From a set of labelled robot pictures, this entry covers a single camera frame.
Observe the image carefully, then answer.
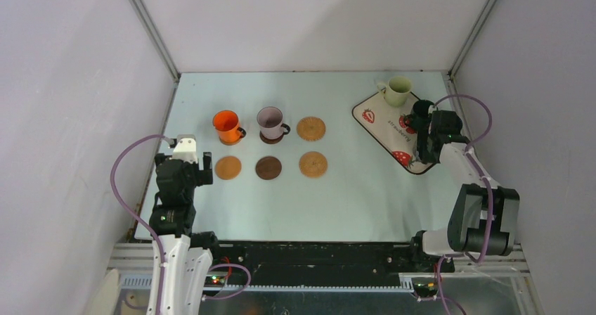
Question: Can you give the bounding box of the orange mug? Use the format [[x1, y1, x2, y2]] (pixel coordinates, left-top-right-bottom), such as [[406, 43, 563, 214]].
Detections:
[[212, 110, 247, 139]]

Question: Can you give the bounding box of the dark wood coaster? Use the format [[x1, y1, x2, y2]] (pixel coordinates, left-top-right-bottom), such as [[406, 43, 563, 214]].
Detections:
[[255, 156, 283, 180], [259, 134, 284, 145]]

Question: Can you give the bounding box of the mauve mug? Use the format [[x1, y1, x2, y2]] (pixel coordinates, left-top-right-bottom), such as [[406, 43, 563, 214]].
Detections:
[[257, 106, 291, 140]]

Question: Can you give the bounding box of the patterned light wood coaster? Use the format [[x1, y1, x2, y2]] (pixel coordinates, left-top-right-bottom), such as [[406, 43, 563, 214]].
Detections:
[[299, 151, 328, 178]]

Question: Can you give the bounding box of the scalloped light wood coaster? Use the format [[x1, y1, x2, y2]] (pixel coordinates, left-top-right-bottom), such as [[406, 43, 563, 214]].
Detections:
[[297, 116, 326, 141]]

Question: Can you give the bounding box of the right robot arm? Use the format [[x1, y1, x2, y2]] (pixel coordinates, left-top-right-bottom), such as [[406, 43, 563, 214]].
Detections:
[[406, 110, 520, 271]]

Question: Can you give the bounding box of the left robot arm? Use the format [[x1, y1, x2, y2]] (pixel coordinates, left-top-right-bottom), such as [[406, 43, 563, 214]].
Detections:
[[146, 152, 222, 314]]

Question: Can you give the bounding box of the dark green mug back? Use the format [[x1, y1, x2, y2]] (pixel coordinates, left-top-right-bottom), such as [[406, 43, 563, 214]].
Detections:
[[404, 100, 434, 131]]

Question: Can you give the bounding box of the wooden serving tray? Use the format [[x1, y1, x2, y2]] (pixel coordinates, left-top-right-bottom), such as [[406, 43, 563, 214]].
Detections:
[[351, 93, 434, 175]]

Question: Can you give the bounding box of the light green mug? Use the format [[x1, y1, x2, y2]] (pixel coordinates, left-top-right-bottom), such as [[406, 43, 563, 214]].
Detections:
[[376, 76, 413, 108]]

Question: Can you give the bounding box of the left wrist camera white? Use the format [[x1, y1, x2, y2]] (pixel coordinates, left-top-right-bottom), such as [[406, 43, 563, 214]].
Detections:
[[171, 134, 198, 164]]

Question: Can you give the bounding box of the aluminium frame rail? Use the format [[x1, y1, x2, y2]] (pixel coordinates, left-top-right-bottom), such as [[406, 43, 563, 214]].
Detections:
[[108, 243, 532, 295]]

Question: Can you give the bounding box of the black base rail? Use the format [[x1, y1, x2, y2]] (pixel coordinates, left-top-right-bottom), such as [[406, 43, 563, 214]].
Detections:
[[212, 241, 439, 288]]

